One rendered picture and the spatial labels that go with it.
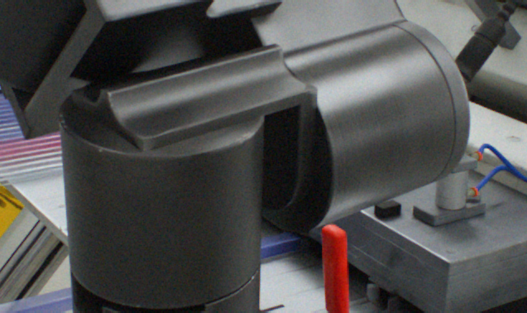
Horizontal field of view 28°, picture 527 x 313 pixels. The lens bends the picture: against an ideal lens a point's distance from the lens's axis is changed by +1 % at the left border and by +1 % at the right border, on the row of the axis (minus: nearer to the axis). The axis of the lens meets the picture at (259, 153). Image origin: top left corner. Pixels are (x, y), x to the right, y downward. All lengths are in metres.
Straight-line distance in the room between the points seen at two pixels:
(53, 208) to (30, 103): 0.60
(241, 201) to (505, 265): 0.49
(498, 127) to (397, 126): 0.61
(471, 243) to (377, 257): 0.07
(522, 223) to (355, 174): 0.49
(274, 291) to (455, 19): 0.37
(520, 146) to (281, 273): 0.23
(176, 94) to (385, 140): 0.07
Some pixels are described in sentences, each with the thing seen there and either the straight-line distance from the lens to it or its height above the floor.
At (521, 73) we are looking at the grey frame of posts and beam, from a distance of 0.97.
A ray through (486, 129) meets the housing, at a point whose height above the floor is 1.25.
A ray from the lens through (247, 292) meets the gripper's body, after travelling 0.31.
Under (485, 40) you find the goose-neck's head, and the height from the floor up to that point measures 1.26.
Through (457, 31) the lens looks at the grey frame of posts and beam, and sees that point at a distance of 1.04.
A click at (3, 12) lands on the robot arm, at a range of 0.32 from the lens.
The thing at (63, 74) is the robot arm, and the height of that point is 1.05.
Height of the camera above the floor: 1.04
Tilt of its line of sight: 5 degrees up
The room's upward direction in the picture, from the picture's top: 37 degrees clockwise
